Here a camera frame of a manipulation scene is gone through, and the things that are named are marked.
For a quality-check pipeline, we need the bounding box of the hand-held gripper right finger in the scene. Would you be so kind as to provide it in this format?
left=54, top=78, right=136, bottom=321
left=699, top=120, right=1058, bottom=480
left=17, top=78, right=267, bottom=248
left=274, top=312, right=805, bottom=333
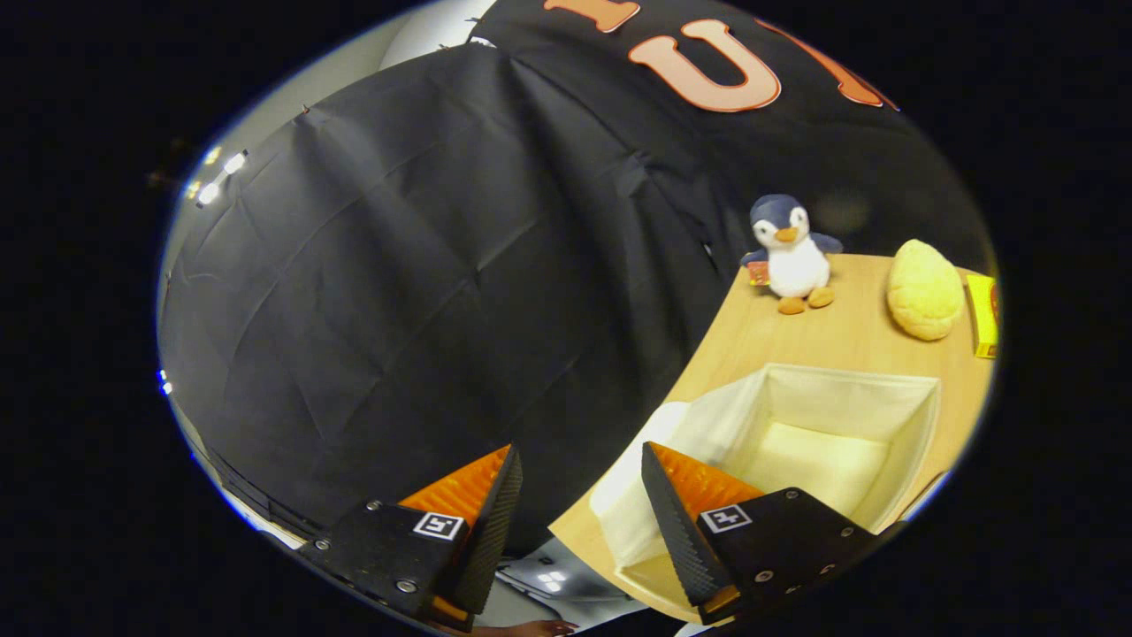
left=641, top=441, right=905, bottom=626

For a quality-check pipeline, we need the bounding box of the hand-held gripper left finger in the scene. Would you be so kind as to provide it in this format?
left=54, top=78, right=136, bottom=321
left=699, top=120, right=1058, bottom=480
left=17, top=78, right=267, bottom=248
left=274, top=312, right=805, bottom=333
left=296, top=445, right=523, bottom=633

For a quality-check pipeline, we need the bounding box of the cream fabric storage box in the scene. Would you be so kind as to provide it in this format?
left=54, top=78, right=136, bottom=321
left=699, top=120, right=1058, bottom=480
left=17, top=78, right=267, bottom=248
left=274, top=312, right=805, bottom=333
left=590, top=363, right=943, bottom=620

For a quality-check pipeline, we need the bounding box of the penguin plush toy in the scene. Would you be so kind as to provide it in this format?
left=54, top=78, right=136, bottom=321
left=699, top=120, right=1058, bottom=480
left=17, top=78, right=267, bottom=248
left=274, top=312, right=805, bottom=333
left=741, top=194, right=844, bottom=316

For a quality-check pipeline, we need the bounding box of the yellow round plush bun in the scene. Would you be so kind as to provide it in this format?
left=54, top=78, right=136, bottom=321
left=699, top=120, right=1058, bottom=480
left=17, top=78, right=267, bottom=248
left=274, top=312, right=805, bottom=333
left=887, top=239, right=966, bottom=342

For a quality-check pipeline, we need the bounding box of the yellow book with red circle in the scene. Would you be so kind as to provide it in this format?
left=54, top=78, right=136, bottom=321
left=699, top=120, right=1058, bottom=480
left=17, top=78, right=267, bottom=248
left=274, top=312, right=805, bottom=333
left=966, top=274, right=1001, bottom=359

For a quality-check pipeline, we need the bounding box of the long ceiling light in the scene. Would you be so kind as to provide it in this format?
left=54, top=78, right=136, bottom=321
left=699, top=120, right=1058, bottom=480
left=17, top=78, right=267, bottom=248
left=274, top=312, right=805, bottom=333
left=193, top=149, right=250, bottom=210

